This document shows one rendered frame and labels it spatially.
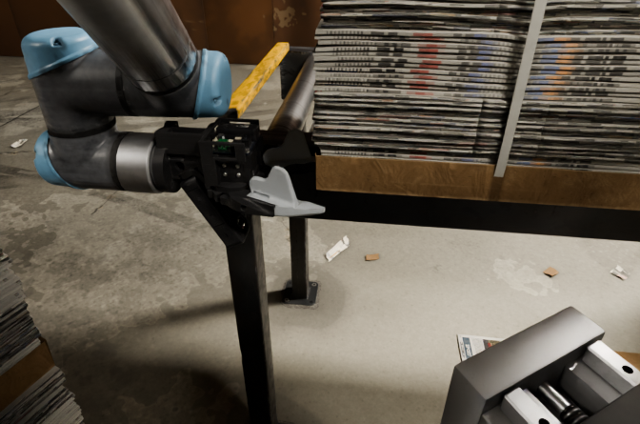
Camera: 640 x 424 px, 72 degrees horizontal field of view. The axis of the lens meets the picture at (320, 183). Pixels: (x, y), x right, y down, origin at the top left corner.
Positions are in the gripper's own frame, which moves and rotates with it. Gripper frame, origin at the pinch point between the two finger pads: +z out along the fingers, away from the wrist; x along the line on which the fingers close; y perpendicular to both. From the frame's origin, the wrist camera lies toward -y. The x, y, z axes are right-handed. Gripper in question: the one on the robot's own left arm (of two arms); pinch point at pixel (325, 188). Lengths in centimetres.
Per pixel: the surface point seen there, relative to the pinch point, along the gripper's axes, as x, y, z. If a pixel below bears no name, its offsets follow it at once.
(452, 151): -5.0, 8.3, 13.3
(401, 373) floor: 33, -78, 18
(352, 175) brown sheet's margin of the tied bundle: -5.0, 4.8, 3.5
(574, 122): -4.8, 11.9, 23.9
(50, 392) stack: -17.2, -20.6, -31.3
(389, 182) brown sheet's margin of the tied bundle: -5.0, 4.3, 7.3
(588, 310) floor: 64, -78, 78
